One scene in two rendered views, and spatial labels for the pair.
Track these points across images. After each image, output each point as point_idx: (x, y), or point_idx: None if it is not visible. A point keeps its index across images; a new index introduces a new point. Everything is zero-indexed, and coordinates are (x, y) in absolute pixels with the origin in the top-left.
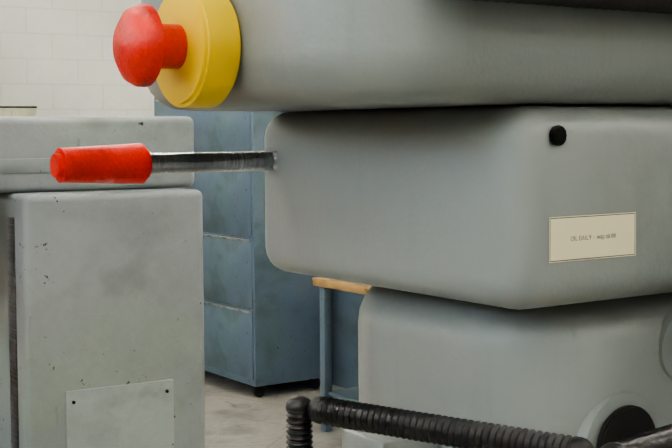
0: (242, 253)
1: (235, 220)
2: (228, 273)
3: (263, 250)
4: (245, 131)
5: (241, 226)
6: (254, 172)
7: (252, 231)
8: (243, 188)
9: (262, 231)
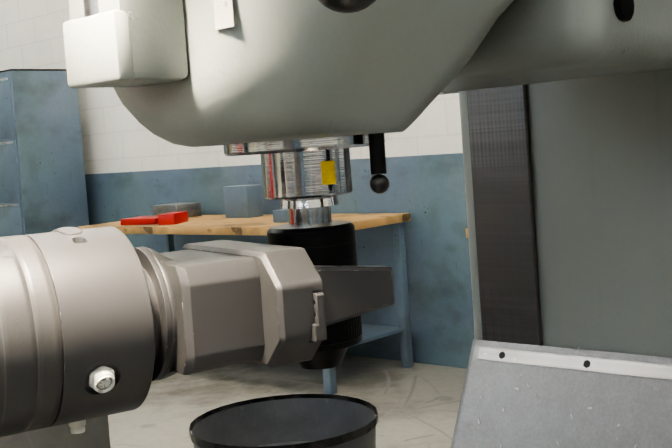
0: (13, 217)
1: (4, 189)
2: (2, 236)
3: (32, 212)
4: (7, 110)
5: (10, 193)
6: (18, 145)
7: (20, 196)
8: (9, 160)
9: (30, 196)
